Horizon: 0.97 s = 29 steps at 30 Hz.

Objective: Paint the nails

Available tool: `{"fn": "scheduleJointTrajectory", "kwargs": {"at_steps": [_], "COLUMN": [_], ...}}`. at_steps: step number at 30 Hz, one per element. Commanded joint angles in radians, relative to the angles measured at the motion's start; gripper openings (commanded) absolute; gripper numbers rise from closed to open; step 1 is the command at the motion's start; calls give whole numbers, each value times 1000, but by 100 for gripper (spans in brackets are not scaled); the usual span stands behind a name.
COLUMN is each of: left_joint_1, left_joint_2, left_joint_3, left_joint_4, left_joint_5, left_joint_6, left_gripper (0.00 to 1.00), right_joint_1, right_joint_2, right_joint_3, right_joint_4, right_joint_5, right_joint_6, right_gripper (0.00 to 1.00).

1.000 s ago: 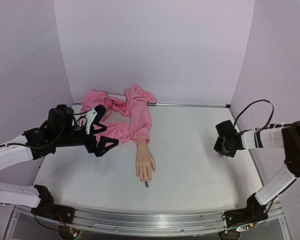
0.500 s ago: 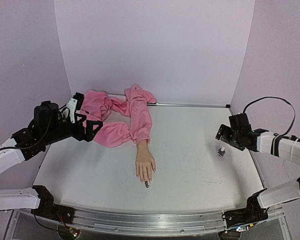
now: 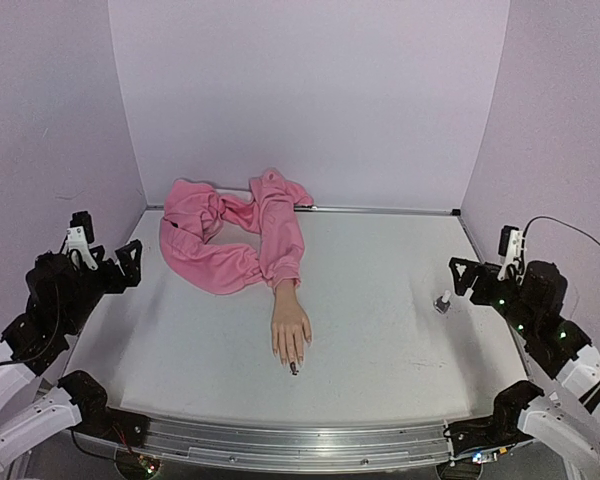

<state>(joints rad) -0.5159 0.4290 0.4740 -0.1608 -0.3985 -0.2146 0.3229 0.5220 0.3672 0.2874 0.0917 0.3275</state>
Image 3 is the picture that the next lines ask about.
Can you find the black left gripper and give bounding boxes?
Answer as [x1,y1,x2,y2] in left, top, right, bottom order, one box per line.
[61,241,142,336]

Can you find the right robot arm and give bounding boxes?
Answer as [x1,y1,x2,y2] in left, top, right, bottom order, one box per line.
[445,257,600,479]

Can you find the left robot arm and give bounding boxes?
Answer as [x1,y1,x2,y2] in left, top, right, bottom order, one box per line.
[0,227,149,474]

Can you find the pink hoodie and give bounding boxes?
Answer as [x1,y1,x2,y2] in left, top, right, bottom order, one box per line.
[159,169,313,295]

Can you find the mannequin hand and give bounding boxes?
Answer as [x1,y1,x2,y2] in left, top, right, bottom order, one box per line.
[271,279,312,376]

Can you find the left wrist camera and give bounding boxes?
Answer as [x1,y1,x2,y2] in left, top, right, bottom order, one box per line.
[61,211,98,271]

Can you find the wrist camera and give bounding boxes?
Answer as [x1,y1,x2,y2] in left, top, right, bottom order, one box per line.
[61,211,98,271]
[497,225,525,281]

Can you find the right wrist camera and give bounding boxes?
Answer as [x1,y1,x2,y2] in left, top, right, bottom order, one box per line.
[497,225,525,281]

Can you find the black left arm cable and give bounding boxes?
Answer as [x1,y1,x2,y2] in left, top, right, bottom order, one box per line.
[0,249,81,381]

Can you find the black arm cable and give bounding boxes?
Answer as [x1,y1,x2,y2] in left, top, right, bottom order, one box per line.
[0,249,81,381]
[521,215,600,263]

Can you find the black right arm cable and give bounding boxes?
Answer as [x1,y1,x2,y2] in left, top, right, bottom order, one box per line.
[521,215,600,263]

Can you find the aluminium front rail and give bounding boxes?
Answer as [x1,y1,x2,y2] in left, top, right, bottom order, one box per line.
[9,399,581,480]

